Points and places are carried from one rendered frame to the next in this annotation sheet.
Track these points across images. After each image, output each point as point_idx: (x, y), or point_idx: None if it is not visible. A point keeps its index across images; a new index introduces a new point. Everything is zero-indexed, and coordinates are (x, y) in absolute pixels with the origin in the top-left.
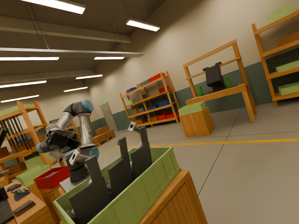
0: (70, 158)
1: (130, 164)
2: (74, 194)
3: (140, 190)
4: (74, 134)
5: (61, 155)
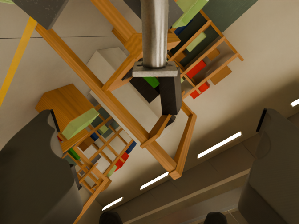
0: (140, 76)
1: None
2: (57, 17)
3: None
4: (260, 119)
5: (58, 140)
